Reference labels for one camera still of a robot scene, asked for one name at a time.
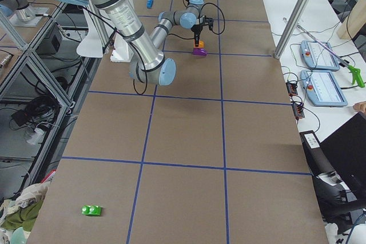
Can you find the purple trapezoid block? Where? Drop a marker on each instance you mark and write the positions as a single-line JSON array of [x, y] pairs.
[[200, 52]]

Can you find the long blue block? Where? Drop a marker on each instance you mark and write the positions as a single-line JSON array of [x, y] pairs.
[[149, 4]]

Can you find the far teach pendant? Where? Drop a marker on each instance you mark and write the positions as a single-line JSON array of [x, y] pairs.
[[316, 57]]

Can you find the teach pendant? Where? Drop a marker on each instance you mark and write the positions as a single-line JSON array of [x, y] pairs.
[[322, 89], [316, 57]]

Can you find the brown paper table cover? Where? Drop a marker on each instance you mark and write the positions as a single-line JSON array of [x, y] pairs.
[[215, 157]]

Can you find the near teach pendant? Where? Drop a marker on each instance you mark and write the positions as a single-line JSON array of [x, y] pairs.
[[322, 89]]

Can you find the green double block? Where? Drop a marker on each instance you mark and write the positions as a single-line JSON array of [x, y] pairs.
[[91, 210]]

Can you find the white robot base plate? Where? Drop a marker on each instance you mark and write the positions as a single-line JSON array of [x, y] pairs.
[[122, 52]]

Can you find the aluminium frame post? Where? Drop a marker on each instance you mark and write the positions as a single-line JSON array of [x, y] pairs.
[[289, 28]]

